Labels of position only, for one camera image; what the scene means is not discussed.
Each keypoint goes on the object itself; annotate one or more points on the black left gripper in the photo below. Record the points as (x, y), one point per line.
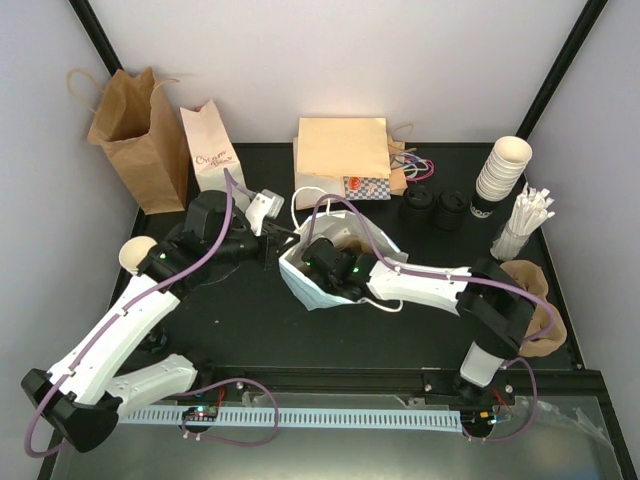
(274, 247)

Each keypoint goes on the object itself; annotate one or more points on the light blue paper bag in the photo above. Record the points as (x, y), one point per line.
(321, 276)

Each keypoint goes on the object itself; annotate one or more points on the brown pulp cup carrier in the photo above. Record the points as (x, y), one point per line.
(355, 246)

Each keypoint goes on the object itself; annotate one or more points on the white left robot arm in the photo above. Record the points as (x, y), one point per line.
(83, 397)

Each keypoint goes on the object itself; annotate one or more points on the paper cup near left arm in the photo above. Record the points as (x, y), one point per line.
(134, 251)

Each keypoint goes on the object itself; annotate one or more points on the flat tan paper bag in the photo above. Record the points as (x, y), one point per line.
(343, 147)

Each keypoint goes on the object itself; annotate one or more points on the pink cream paper bag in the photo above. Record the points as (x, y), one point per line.
(210, 148)

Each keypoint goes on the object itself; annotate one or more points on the left stack black lids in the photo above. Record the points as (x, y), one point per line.
(417, 205)

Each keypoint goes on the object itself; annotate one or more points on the stack black lids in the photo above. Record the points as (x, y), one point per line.
(450, 211)
(417, 205)

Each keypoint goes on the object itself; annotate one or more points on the right stack black lids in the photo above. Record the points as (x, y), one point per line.
(450, 211)

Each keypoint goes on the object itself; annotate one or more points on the brown kraft paper bag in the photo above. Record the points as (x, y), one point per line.
(140, 134)

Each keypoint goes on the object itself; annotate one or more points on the small lit circuit board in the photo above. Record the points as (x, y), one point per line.
(200, 413)

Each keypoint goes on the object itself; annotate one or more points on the stack of white paper cups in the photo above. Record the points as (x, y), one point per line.
(503, 167)

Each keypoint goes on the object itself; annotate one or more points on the bundle of white straws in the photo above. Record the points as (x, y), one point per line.
(530, 211)

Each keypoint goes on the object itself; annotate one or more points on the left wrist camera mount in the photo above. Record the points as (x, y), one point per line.
(264, 205)

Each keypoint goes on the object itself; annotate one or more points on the flat bags with coloured handles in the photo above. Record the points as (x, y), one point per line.
(406, 166)

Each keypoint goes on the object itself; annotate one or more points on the light blue slotted cable duct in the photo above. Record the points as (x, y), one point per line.
(320, 418)

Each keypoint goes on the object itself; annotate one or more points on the black left frame post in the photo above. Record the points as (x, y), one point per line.
(97, 35)

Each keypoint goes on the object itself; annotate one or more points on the black frame post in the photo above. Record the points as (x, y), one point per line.
(97, 35)
(576, 38)

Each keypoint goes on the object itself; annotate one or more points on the black right frame post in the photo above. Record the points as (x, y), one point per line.
(576, 38)

